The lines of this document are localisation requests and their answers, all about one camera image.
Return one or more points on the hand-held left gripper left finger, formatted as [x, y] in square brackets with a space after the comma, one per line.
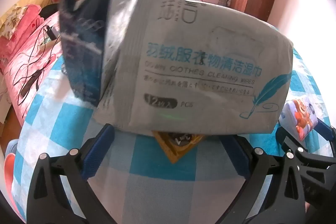
[97, 153]

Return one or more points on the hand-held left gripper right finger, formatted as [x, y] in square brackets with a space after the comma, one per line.
[236, 158]

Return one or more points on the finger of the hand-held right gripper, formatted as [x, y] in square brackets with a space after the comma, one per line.
[326, 133]
[284, 138]

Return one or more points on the cartoon print tissue packet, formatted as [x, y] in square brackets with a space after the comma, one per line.
[299, 113]

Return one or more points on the white wet wipes packet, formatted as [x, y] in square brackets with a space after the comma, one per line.
[197, 56]

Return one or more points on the orange brown snack wrapper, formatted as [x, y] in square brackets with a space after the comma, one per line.
[176, 153]

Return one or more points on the blue white checkered tablecloth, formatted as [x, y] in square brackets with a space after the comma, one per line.
[162, 187]

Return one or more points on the red heart print cloth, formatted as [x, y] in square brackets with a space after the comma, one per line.
[8, 169]

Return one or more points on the black elongated device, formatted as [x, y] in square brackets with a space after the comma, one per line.
[32, 82]

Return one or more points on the pink bed cover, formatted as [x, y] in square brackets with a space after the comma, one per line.
[26, 66]

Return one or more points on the dark blue packet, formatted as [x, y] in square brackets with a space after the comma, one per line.
[78, 37]

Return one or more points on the black power adapter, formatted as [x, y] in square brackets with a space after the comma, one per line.
[51, 32]

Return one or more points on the pink folded blanket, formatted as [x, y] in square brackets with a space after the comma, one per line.
[29, 19]

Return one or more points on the black cloth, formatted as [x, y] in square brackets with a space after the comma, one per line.
[50, 10]

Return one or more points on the floral pillow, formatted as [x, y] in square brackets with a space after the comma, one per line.
[13, 19]

